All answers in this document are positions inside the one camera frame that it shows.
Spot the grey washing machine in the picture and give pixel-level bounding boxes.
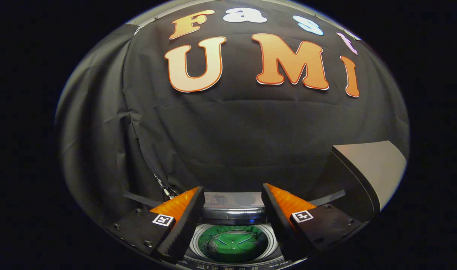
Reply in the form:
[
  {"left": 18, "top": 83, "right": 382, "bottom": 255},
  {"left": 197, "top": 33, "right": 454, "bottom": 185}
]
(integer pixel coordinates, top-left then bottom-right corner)
[{"left": 123, "top": 189, "right": 345, "bottom": 270}]

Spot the green polo shirt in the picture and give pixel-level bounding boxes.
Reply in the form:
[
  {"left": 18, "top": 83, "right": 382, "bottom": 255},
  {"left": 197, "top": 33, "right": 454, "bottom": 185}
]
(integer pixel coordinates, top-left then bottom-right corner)
[{"left": 198, "top": 224, "right": 269, "bottom": 263}]

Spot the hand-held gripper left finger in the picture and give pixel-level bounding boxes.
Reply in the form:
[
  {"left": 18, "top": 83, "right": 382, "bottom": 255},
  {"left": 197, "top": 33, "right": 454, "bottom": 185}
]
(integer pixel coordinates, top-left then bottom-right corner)
[{"left": 107, "top": 186, "right": 206, "bottom": 263}]

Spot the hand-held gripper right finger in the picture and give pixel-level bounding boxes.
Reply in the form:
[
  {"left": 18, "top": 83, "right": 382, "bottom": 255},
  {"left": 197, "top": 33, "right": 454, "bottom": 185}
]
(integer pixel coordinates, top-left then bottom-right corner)
[{"left": 262, "top": 183, "right": 364, "bottom": 261}]

